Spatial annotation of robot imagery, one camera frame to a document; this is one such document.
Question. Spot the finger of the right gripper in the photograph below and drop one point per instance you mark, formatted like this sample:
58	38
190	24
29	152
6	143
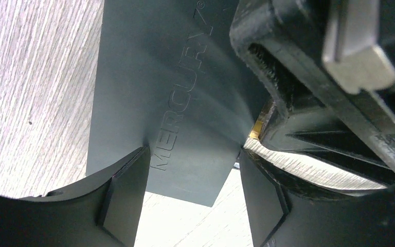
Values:
282	43

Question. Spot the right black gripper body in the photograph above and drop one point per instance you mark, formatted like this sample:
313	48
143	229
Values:
359	54

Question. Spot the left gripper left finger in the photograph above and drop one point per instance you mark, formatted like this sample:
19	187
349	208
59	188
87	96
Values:
102	209

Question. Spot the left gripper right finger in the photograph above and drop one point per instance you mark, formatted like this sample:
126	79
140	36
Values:
284	210

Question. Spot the black network switch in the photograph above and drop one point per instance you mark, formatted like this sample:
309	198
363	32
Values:
167	77

